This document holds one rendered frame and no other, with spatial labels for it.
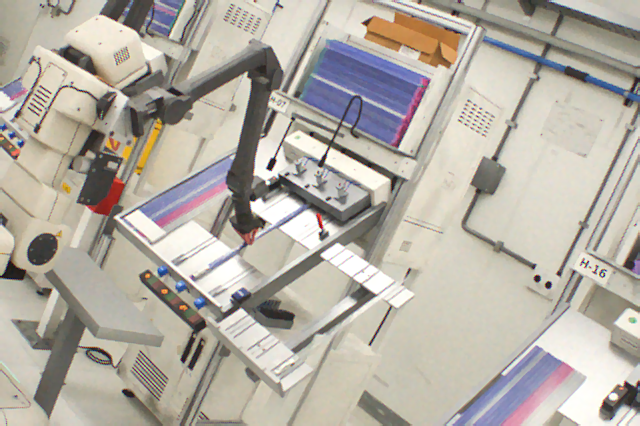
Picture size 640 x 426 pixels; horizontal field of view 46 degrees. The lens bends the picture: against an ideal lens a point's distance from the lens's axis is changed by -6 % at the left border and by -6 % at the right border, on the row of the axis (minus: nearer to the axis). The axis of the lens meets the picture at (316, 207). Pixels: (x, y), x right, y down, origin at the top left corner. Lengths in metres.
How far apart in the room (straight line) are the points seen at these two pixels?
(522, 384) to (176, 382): 1.42
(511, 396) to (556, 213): 2.01
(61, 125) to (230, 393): 1.19
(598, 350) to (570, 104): 2.09
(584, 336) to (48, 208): 1.55
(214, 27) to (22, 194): 1.85
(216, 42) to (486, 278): 1.80
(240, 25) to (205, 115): 0.48
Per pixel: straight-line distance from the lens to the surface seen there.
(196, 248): 2.76
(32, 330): 3.59
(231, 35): 3.98
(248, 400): 2.84
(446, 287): 4.30
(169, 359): 3.14
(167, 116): 2.17
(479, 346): 4.17
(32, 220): 2.26
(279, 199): 2.89
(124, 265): 4.14
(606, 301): 2.54
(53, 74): 2.24
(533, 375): 2.24
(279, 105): 3.18
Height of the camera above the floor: 1.44
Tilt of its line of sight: 7 degrees down
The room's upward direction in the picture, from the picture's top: 26 degrees clockwise
